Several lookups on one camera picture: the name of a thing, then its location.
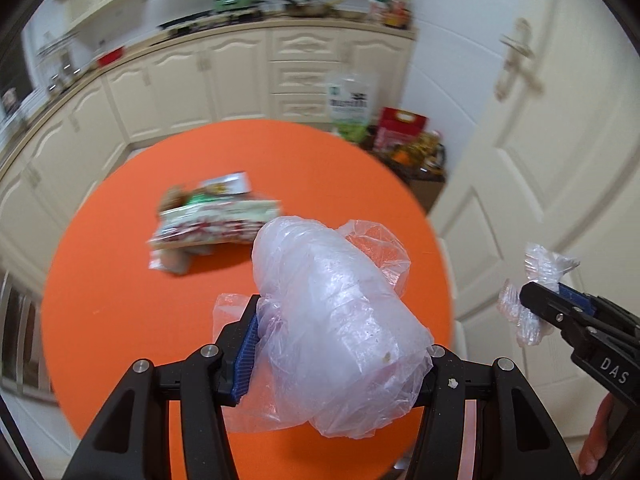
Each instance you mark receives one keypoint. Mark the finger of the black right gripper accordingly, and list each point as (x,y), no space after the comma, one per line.
(552,308)
(579,299)

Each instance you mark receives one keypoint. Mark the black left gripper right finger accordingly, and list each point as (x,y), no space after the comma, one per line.
(515,437)

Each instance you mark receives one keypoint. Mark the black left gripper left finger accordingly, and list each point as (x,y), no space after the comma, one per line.
(129,437)

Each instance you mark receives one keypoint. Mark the small clear plastic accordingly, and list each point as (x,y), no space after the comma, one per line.
(541,266)

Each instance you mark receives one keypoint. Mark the large clear plastic bag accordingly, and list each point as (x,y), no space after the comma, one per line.
(337,348)

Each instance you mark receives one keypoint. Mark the green red snack package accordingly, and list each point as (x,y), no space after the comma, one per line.
(194,219)

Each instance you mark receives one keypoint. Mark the cream lower kitchen cabinets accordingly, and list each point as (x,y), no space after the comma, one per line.
(271,70)

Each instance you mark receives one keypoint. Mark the right hand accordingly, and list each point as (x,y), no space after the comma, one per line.
(596,442)

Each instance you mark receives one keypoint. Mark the orange round tablecloth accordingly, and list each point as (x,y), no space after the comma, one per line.
(104,308)

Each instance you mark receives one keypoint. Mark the white door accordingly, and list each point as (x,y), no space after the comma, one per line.
(560,169)

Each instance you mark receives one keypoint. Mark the cardboard box with groceries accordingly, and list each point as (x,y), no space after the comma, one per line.
(420,164)

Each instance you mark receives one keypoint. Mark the red gift bag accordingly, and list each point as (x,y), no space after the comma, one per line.
(397,126)

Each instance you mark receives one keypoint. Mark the white rice bag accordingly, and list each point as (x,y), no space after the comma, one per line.
(350,99)

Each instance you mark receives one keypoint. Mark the red plastic basin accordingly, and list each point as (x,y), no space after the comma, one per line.
(110,57)

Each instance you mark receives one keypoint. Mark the condiment bottles group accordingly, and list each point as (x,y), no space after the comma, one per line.
(390,13)

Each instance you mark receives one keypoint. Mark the green electric cooking pot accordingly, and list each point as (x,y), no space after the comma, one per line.
(223,6)

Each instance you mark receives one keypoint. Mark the metal wok pan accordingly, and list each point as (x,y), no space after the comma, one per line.
(310,8)

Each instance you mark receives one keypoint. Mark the metal door handle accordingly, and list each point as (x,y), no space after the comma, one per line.
(518,53)

